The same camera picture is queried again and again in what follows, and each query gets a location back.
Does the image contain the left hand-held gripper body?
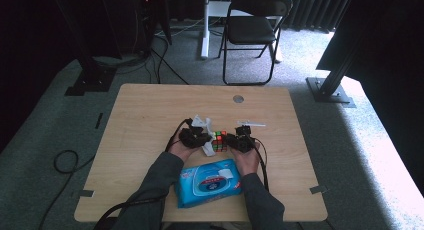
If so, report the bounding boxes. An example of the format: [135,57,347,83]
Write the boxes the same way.
[179,117,207,150]

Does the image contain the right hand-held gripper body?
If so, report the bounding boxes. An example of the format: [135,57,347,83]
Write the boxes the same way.
[233,120,267,154]

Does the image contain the white wet wipe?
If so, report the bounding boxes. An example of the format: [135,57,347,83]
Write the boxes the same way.
[191,114,217,157]

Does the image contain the multicoloured puzzle cube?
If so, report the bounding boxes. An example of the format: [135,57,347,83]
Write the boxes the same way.
[211,130,229,153]

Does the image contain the blue wet wipe pack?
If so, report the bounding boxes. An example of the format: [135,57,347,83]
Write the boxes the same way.
[173,158,245,209]

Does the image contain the person's left hand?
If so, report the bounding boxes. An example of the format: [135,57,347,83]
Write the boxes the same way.
[167,139,198,163]

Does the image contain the person's right hand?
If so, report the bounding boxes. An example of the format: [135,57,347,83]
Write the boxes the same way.
[231,141,261,177]

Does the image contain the grey tape piece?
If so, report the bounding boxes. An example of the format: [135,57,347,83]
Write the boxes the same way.
[309,184,329,195]

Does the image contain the black metal stand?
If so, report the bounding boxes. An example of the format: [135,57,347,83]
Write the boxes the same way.
[305,39,368,109]

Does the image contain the black folding chair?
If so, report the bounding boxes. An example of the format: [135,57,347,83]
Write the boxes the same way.
[218,0,294,87]

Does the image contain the black stand with flat base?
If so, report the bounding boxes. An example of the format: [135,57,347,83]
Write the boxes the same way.
[64,54,118,97]

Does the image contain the dark equipment rack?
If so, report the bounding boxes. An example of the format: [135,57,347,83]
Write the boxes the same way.
[132,0,173,55]

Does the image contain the dark pleated curtain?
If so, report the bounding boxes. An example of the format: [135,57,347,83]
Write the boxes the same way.
[286,0,355,33]

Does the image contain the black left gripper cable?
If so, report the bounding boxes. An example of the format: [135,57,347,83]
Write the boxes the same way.
[94,117,193,230]

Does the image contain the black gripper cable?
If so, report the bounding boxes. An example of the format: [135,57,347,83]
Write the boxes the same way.
[94,117,193,230]
[252,137,271,193]

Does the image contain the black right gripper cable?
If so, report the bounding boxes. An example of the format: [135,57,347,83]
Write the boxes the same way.
[252,137,271,193]

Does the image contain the white floor cable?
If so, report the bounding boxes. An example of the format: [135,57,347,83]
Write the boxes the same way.
[155,17,205,37]

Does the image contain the looped black floor cable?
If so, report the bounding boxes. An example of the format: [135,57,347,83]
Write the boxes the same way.
[37,149,97,230]

